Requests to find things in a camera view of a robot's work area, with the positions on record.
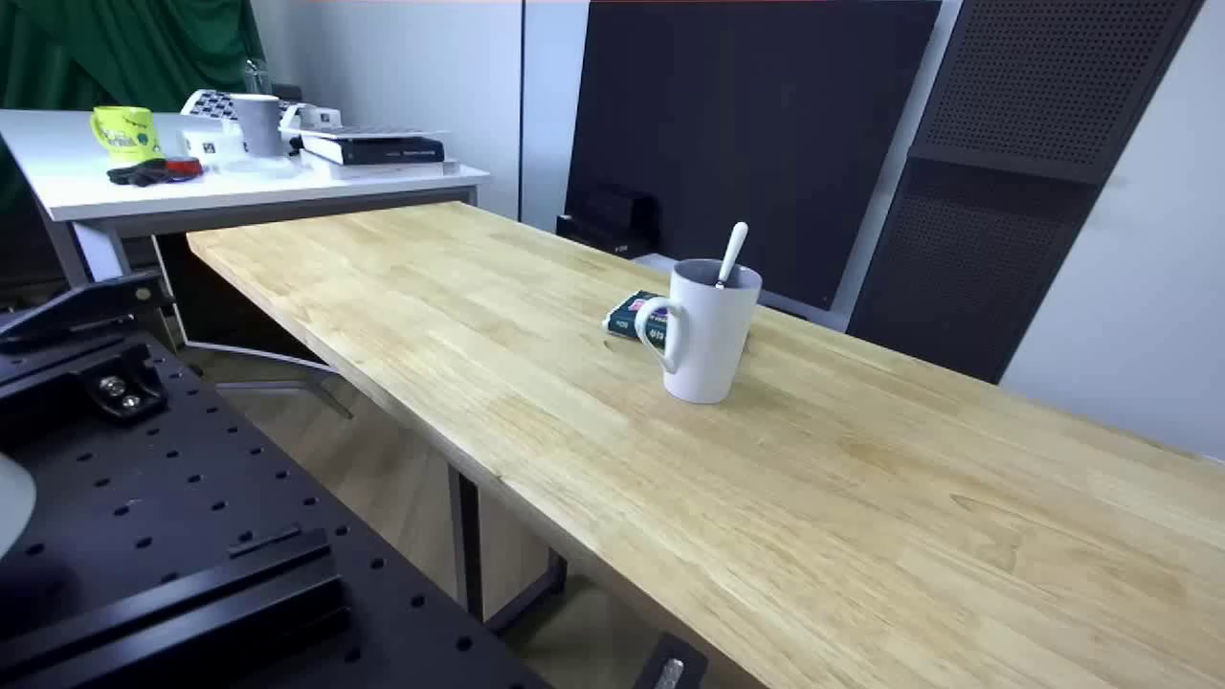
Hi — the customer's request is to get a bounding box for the green curtain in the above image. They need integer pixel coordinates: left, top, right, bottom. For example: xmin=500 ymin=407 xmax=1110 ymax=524
xmin=0 ymin=0 xmax=263 ymax=110

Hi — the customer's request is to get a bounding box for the grey mug on desk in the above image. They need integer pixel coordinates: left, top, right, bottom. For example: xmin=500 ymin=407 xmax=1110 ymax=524
xmin=233 ymin=91 xmax=287 ymax=158

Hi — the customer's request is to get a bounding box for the yellow green cup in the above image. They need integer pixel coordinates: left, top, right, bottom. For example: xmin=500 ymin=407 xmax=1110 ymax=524
xmin=89 ymin=106 xmax=162 ymax=165

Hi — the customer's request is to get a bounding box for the black red tool on desk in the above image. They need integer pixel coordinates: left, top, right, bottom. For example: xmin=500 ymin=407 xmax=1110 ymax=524
xmin=108 ymin=158 xmax=202 ymax=186

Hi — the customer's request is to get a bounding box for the green tissue packet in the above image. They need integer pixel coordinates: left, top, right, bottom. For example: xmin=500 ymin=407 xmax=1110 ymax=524
xmin=602 ymin=292 xmax=666 ymax=350

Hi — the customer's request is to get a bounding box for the dark perforated panel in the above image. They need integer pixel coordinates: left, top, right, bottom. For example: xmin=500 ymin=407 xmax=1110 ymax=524
xmin=851 ymin=0 xmax=1207 ymax=383

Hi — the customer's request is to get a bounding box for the white ceramic mug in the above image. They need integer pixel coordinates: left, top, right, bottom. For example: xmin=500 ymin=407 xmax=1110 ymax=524
xmin=634 ymin=260 xmax=762 ymax=402

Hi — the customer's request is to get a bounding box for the white handled metal spoon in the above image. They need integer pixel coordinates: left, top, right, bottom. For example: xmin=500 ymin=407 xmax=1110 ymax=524
xmin=715 ymin=223 xmax=750 ymax=292

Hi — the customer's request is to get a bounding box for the dark partition panel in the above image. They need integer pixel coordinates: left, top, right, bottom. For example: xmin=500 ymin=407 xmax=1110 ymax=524
xmin=558 ymin=0 xmax=942 ymax=305

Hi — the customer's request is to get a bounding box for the white side desk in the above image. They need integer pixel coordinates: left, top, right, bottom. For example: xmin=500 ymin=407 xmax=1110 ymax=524
xmin=0 ymin=110 xmax=487 ymax=284

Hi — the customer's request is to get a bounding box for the white checkered object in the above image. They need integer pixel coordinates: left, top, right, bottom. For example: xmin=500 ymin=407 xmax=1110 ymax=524
xmin=180 ymin=87 xmax=241 ymax=168

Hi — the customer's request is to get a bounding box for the black perforated breadboard base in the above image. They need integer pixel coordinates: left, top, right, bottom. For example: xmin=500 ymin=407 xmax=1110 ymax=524
xmin=0 ymin=276 xmax=542 ymax=689

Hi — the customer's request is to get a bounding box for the black book on desk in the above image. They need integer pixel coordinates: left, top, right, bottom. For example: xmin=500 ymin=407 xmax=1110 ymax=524
xmin=304 ymin=135 xmax=445 ymax=165

